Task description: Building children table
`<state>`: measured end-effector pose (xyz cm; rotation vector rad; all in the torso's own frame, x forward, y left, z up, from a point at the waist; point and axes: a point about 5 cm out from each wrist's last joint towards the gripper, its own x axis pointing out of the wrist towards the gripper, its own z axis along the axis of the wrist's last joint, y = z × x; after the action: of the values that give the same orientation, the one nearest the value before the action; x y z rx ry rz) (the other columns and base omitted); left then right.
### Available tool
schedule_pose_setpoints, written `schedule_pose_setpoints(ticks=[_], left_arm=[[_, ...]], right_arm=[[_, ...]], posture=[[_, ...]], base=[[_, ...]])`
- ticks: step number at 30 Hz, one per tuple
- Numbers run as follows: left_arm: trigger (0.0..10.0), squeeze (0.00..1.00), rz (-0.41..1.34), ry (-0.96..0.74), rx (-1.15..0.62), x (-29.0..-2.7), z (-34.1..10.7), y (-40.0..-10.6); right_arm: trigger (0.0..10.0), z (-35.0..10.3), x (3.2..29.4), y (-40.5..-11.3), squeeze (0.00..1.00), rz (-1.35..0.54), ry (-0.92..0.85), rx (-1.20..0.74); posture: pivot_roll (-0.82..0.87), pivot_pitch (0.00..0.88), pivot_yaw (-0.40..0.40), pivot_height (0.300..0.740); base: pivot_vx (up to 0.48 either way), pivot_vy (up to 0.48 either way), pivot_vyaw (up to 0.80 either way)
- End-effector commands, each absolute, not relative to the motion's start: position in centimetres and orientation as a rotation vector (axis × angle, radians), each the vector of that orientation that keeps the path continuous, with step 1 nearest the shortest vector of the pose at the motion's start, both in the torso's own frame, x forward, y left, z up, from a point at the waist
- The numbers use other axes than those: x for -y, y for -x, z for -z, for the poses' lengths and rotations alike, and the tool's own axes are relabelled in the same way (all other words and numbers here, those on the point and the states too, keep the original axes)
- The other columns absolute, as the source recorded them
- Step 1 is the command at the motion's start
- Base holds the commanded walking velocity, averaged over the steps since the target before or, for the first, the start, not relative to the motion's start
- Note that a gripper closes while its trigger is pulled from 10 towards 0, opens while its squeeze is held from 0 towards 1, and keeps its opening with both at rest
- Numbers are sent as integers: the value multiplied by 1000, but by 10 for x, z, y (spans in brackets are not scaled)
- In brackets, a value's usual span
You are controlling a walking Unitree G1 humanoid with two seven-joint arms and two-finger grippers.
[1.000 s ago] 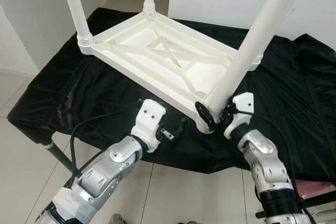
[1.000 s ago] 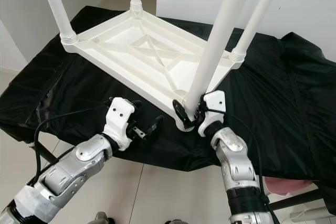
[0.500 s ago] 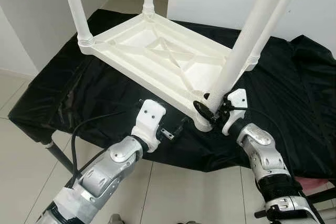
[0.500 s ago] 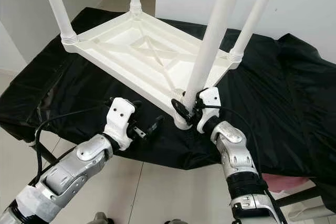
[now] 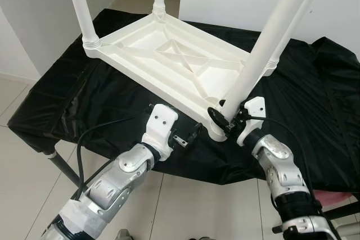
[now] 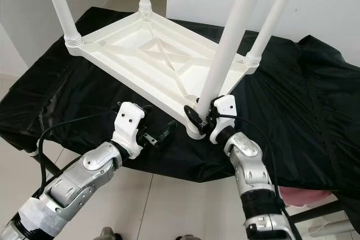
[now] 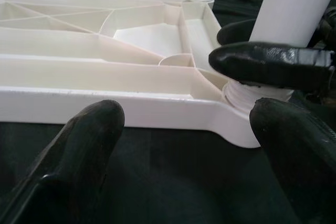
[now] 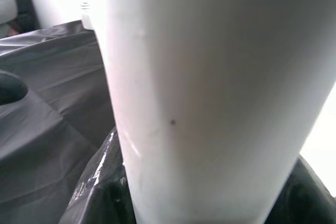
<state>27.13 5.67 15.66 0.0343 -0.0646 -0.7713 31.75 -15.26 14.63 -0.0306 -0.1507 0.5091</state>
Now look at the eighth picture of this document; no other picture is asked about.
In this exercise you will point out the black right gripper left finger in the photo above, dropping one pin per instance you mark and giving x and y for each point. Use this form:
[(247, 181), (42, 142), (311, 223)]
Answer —
[(105, 195)]

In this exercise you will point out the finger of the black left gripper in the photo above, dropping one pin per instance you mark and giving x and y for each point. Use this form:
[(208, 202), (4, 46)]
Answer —
[(11, 87)]

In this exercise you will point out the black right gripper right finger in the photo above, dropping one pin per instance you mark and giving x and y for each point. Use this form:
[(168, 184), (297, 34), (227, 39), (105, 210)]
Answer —
[(309, 203)]

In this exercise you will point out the black cloth table cover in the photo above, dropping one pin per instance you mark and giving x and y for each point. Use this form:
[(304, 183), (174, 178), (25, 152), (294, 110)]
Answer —
[(52, 129)]

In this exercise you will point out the grey and black furniture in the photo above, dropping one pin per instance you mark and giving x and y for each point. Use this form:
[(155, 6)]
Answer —
[(23, 3)]

